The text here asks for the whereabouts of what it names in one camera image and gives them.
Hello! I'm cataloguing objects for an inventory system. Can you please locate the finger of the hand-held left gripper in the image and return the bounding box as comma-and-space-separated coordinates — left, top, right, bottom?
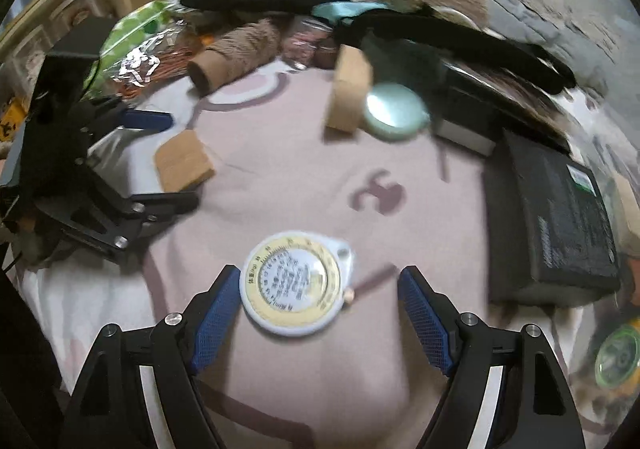
127, 191, 201, 237
82, 99, 173, 142

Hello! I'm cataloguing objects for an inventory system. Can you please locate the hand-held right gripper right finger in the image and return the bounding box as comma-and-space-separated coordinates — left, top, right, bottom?
397, 265, 586, 449

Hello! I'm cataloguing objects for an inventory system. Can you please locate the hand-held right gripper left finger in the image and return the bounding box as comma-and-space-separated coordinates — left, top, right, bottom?
60, 265, 243, 449

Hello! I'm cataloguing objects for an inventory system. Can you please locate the small rounded wooden block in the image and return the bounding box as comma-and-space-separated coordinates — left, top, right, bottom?
154, 130, 217, 194

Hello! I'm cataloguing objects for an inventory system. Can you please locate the white round tape measure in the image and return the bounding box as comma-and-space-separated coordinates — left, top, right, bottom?
240, 231, 358, 337

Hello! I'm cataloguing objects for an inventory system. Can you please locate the mint round container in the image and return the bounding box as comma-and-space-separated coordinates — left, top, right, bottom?
361, 81, 432, 142

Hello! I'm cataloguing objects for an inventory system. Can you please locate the bag of orange rubber bands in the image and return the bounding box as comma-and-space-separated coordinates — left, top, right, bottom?
102, 26, 206, 102

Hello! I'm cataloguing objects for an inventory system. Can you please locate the green polka dot bag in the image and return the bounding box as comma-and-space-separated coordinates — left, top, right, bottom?
97, 1, 176, 74

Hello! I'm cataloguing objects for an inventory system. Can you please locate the cardboard tube with twine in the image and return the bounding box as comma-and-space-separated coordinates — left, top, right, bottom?
187, 19, 282, 97

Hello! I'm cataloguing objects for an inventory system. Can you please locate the printed blanket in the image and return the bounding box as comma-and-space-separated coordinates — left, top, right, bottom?
20, 64, 640, 449

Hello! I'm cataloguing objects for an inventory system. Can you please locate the black box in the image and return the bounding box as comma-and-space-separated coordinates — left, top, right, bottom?
485, 129, 622, 307

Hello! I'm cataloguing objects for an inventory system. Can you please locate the bag of pink beads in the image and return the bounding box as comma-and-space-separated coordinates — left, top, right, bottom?
280, 16, 336, 72

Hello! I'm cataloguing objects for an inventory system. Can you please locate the brown tape roll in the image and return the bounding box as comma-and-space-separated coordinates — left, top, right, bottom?
312, 41, 342, 70

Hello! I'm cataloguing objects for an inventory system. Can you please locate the dark box with silver edge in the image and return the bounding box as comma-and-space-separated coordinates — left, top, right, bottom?
432, 61, 501, 157

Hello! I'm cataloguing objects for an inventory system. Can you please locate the green round lid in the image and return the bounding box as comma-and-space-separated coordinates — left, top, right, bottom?
594, 323, 640, 392

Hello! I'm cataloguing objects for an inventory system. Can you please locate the oval wooden block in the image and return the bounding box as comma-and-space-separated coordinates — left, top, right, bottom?
324, 45, 375, 134

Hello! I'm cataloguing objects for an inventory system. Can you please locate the teal mask packet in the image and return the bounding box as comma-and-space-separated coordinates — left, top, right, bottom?
311, 1, 391, 27

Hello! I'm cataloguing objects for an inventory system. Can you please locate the square wooden tray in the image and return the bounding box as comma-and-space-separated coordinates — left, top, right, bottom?
612, 173, 640, 257

